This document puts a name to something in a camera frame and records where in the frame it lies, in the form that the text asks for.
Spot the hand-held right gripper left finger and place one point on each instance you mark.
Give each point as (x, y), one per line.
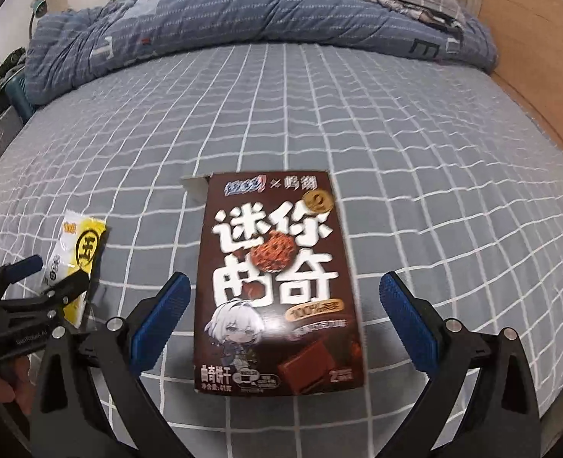
(159, 319)

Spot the blue striped quilt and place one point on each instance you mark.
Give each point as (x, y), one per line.
(262, 9)

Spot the teal suitcase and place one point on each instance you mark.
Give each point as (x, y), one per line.
(21, 100)

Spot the brown cookie box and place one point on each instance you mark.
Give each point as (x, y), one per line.
(271, 248)

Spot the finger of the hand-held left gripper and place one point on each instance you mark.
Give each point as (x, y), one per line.
(69, 291)
(21, 267)

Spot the blue desk lamp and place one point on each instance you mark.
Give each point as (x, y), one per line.
(39, 7)

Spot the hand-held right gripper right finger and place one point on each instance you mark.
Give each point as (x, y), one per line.
(410, 319)

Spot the yellow snack packet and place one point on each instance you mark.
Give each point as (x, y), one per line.
(83, 243)

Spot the bed with grey checked sheet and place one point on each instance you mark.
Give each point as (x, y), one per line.
(405, 152)

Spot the wooden headboard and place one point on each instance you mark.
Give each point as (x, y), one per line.
(548, 57)

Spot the person's left hand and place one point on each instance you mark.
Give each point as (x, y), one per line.
(19, 381)

